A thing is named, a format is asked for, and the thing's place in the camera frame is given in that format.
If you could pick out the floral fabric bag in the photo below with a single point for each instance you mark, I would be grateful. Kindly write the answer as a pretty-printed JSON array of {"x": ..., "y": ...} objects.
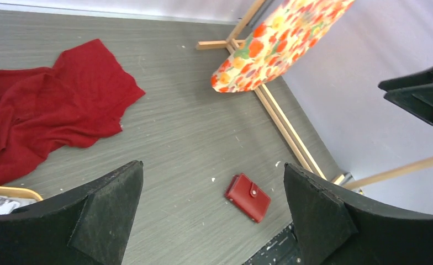
[{"x": 277, "y": 43}]

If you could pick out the yellow oval tray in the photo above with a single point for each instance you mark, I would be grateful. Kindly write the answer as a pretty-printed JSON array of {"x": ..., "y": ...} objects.
[{"x": 20, "y": 193}]

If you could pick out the red card holder wallet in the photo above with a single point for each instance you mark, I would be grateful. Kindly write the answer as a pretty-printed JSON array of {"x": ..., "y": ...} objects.
[{"x": 248, "y": 197}]

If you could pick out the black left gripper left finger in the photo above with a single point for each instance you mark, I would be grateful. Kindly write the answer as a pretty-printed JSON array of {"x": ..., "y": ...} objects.
[{"x": 89, "y": 224}]

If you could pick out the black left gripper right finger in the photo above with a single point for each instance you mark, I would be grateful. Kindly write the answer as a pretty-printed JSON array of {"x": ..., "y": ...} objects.
[{"x": 334, "y": 225}]

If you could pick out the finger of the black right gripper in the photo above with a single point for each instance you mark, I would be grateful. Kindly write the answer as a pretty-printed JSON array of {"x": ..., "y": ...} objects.
[{"x": 413, "y": 93}]

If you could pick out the red cloth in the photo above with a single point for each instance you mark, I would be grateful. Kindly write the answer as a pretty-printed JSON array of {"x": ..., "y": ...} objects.
[{"x": 80, "y": 99}]

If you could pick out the wooden frame rack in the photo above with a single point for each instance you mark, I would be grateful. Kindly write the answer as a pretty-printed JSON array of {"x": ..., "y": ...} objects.
[{"x": 285, "y": 127}]

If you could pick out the white VIP card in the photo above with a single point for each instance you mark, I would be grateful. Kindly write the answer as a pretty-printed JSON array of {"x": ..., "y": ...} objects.
[{"x": 9, "y": 204}]

